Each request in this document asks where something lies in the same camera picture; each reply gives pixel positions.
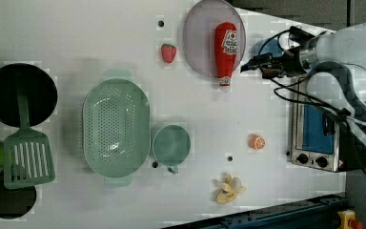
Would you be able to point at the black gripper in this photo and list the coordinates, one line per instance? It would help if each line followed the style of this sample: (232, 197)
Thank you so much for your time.
(287, 64)

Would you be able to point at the red ketchup bottle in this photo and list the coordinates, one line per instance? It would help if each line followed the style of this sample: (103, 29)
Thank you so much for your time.
(225, 46)

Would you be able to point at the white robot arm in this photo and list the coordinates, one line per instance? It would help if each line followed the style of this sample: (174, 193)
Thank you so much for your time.
(334, 66)

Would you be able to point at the grey round plate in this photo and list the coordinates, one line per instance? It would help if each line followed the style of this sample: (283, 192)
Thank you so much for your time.
(198, 34)

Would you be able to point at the orange half toy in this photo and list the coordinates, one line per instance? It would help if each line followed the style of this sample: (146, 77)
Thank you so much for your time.
(256, 142)

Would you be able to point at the red strawberry toy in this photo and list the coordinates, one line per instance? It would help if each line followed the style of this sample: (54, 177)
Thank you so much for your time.
(168, 53)

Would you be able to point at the silver toaster oven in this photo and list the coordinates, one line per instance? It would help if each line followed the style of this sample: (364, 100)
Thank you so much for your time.
(319, 143)

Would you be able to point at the green mug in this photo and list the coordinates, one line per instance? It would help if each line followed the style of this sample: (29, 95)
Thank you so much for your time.
(171, 145)

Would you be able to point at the peeled banana toy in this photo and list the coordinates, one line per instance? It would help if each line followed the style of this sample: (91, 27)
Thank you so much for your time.
(230, 190)

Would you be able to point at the green perforated colander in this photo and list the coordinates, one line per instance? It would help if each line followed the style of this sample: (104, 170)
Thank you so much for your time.
(116, 128)

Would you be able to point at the yellow red emergency button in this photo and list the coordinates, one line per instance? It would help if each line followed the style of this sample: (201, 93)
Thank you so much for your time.
(348, 220)

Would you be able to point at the green slotted spatula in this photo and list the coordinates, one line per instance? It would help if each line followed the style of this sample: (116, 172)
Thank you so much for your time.
(27, 159)

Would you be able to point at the black round pan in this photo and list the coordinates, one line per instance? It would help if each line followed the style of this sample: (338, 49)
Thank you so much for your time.
(38, 88)

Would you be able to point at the blue metal frame rail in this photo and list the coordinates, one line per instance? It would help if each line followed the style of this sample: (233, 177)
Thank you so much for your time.
(312, 213)

